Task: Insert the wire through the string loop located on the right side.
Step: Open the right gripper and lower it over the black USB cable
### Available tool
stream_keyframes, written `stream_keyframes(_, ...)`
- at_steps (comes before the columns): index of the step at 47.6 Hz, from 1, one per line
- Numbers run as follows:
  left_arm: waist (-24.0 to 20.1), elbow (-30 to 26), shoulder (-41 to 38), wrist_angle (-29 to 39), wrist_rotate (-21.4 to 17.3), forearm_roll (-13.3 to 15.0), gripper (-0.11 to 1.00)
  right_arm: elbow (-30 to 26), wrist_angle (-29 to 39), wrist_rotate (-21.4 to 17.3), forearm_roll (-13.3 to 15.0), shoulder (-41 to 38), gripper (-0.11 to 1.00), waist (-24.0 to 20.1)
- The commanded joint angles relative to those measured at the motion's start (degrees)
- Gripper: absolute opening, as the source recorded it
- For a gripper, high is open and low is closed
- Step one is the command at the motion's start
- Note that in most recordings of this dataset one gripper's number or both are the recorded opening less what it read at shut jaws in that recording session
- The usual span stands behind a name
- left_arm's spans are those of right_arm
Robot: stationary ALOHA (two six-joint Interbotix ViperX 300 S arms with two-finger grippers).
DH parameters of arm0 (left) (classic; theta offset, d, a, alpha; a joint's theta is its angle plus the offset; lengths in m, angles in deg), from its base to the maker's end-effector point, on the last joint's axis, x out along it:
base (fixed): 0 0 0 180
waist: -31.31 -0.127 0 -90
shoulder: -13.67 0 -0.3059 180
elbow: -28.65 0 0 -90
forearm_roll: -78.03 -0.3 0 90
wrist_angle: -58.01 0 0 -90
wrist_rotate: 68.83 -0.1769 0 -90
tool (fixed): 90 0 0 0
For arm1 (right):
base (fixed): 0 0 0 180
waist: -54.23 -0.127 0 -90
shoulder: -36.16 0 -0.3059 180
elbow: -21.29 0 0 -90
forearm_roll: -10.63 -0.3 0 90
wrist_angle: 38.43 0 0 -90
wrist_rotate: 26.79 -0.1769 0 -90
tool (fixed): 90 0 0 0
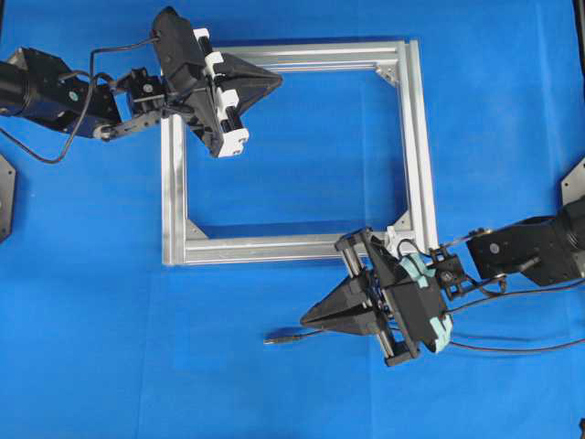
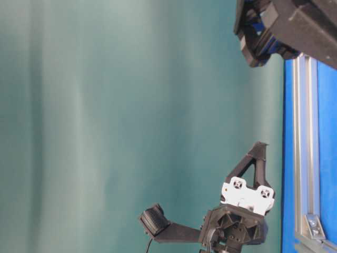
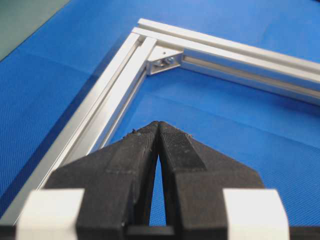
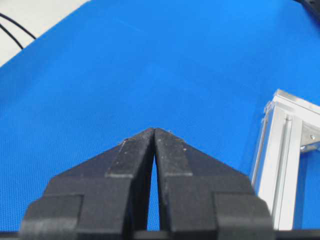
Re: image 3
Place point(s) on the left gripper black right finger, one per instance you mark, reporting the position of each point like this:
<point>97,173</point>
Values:
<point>210,196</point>

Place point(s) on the aluminium extrusion frame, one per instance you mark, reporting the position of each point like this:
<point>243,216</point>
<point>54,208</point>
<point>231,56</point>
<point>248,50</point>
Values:
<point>97,118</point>

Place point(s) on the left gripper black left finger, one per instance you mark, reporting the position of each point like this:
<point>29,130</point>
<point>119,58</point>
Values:
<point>94,197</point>

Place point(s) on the aluminium corner bracket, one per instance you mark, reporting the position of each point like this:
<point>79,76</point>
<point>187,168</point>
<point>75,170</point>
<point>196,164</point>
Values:
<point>162,59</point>

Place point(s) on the green backdrop curtain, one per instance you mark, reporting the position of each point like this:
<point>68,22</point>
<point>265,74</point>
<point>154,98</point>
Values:
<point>21,18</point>

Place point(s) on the blue textured mat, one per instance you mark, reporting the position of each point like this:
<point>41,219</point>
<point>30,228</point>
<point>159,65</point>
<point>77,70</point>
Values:
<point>44,80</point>

